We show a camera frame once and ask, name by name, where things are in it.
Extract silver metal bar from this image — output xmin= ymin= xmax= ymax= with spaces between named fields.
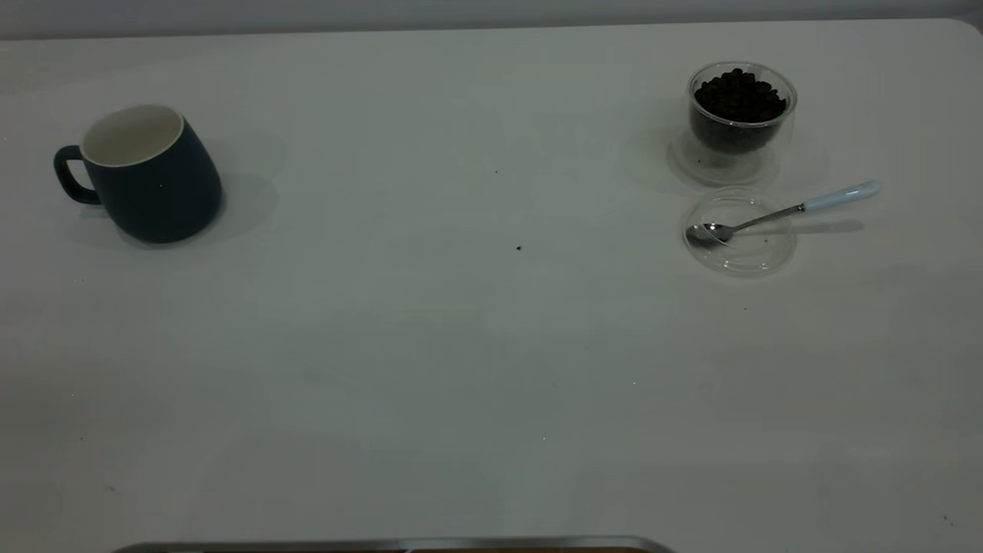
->
xmin=111 ymin=536 xmax=677 ymax=553

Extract clear double-wall glass cup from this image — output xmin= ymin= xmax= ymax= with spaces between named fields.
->
xmin=672 ymin=61 xmax=798 ymax=187

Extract metal spoon pale blue handle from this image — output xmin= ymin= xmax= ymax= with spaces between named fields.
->
xmin=686 ymin=180 xmax=882 ymax=248

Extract roasted coffee beans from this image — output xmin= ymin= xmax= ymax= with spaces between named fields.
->
xmin=693 ymin=68 xmax=788 ymax=152

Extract clear glass saucer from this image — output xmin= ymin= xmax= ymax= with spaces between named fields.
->
xmin=682 ymin=188 xmax=797 ymax=276

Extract dark grey ceramic mug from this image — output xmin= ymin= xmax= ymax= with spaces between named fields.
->
xmin=54 ymin=104 xmax=225 ymax=244

